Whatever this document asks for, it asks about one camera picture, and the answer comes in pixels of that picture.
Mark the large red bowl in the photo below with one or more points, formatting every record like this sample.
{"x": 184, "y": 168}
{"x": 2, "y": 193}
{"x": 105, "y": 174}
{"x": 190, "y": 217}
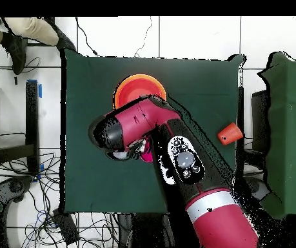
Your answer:
{"x": 132, "y": 90}

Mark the black metal stand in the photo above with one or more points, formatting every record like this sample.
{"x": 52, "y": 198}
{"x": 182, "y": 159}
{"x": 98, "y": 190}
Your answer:
{"x": 31, "y": 116}

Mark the black box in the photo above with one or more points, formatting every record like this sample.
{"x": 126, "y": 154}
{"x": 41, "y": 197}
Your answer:
{"x": 260, "y": 116}

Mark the orange ribbed cup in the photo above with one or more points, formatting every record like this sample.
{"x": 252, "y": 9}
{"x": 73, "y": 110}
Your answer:
{"x": 230, "y": 134}

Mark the person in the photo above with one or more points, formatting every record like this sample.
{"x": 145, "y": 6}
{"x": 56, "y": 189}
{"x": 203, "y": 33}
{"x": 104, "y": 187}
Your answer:
{"x": 31, "y": 31}

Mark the black power adapter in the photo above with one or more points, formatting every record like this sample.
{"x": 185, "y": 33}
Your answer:
{"x": 66, "y": 227}

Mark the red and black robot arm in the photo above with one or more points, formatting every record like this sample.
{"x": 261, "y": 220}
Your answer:
{"x": 222, "y": 227}

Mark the large yellow bowl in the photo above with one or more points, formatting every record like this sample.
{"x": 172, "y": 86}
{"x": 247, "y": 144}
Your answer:
{"x": 137, "y": 76}

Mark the black chair base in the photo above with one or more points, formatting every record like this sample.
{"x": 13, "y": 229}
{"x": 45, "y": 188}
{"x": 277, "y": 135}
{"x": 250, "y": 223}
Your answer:
{"x": 260, "y": 190}
{"x": 16, "y": 186}

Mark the small pink bowl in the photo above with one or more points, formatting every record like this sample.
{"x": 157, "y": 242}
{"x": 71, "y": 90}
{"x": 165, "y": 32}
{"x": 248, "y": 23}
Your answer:
{"x": 147, "y": 157}

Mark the dark green table cloth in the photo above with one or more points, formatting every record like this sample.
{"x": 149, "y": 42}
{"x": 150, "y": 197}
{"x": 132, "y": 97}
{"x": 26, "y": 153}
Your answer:
{"x": 98, "y": 180}

